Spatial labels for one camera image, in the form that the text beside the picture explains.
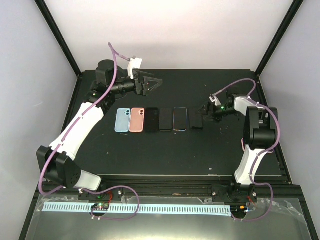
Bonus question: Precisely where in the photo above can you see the blue cased phone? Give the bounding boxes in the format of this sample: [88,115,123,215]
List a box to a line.
[189,111,204,131]

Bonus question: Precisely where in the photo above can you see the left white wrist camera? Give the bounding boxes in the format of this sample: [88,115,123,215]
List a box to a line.
[127,57,143,79]

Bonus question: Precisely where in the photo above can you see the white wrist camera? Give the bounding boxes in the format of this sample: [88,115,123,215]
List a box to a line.
[127,57,143,79]
[209,94,221,107]

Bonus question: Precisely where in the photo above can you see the pink phone case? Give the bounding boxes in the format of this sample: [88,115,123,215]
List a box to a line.
[129,107,145,133]

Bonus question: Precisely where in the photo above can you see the blue phone case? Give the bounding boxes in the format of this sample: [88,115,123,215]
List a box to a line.
[114,108,131,133]

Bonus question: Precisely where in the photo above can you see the black phone case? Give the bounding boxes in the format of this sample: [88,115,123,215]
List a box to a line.
[159,108,173,131]

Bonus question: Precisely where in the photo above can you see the white slotted cable duct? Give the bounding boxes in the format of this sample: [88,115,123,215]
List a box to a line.
[42,202,232,217]

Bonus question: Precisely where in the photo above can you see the right black frame post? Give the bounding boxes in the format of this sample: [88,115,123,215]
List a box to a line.
[252,0,305,83]

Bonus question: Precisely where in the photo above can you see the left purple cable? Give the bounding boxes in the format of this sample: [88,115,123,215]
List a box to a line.
[37,42,132,196]

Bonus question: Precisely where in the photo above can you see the pink cased phone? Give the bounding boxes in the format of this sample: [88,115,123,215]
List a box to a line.
[241,138,246,152]
[173,107,188,132]

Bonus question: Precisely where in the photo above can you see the purple cable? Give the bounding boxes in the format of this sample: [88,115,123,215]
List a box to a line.
[212,78,281,187]
[37,42,132,196]

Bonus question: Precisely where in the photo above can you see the right small circuit board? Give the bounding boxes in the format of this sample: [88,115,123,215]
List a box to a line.
[230,205,252,213]

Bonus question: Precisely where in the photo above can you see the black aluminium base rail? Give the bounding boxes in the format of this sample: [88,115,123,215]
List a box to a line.
[77,174,303,201]

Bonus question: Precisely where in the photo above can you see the black phone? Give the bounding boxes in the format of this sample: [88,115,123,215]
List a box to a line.
[144,107,160,133]

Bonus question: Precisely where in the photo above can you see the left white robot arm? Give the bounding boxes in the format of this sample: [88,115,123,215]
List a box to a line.
[36,58,163,200]

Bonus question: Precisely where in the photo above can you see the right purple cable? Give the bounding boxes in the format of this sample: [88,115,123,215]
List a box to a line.
[212,78,281,187]

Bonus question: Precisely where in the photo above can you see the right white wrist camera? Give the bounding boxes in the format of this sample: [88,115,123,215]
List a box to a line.
[209,94,221,107]

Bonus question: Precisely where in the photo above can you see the small circuit board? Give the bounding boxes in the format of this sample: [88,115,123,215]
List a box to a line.
[91,203,110,212]
[230,205,252,213]

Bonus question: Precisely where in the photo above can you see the black frame post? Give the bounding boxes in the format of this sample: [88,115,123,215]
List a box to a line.
[252,0,305,83]
[33,0,85,83]

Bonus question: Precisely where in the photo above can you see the left small circuit board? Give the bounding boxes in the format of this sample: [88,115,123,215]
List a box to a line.
[91,203,110,212]

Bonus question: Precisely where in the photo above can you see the left black frame post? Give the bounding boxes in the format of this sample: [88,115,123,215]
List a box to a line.
[33,0,85,83]

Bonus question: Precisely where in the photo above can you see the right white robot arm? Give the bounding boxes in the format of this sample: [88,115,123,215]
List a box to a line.
[195,94,280,203]

